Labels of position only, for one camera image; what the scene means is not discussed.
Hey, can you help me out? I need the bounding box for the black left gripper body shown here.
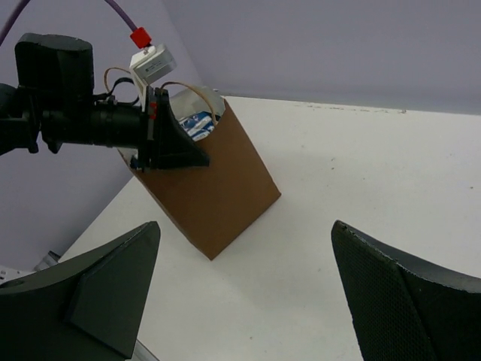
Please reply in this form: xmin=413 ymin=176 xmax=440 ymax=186
xmin=89 ymin=93 xmax=158 ymax=170

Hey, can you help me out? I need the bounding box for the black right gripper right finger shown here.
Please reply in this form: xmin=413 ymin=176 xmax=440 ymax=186
xmin=331 ymin=220 xmax=480 ymax=360

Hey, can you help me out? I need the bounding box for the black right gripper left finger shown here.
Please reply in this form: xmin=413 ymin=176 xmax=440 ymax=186
xmin=1 ymin=221 xmax=161 ymax=359

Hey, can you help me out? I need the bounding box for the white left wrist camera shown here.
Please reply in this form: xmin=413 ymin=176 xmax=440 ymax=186
xmin=129 ymin=44 xmax=177 ymax=109

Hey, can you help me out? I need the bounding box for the blue white snack bag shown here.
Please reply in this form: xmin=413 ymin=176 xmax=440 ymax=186
xmin=178 ymin=111 xmax=214 ymax=141

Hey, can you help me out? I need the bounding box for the brown paper bag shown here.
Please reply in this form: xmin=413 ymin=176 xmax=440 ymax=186
xmin=121 ymin=83 xmax=281 ymax=259

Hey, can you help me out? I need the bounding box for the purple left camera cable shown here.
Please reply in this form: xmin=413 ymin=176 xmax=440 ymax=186
xmin=0 ymin=0 xmax=154 ymax=50

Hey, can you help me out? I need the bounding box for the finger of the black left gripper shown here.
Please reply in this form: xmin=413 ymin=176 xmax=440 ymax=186
xmin=152 ymin=89 xmax=210 ymax=169

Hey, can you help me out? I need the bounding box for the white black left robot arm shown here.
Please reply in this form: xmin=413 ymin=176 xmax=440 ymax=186
xmin=1 ymin=33 xmax=210 ymax=171

